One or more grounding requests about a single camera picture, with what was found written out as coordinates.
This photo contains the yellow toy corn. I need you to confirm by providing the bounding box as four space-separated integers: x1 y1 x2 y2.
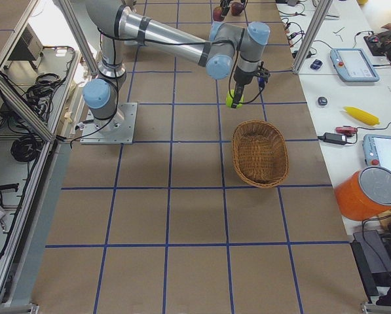
343 106 380 126

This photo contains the lower teach pendant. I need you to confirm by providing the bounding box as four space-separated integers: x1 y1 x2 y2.
362 134 391 171

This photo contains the small black round device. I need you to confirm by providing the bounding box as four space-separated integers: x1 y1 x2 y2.
317 96 328 107

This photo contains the black power adapter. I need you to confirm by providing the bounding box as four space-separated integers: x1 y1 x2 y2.
318 132 348 145

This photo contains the dark red apple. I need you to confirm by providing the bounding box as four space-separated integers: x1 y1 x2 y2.
212 7 225 22

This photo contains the teach pendant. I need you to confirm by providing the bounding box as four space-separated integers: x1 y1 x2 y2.
362 134 391 171
329 48 379 82

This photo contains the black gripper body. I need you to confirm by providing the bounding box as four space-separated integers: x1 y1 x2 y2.
233 65 270 90

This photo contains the black cable coil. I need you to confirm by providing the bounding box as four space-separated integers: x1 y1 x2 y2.
10 135 39 163

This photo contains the black box on floor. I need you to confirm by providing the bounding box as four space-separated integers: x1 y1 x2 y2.
350 230 391 298

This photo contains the aluminium frame post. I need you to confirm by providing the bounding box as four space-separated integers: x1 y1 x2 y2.
292 0 333 74

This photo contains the aluminium side frame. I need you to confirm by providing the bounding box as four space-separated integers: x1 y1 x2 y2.
0 0 81 307

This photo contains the red small device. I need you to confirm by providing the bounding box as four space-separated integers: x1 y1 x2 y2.
335 126 358 137

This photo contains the oval wicker basket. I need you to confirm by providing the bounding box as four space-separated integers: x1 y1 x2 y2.
232 120 289 188

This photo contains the orange cylinder container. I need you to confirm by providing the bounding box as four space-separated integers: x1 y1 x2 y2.
334 166 391 221

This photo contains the upper teach pendant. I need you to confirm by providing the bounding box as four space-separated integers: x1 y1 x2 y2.
329 48 379 82

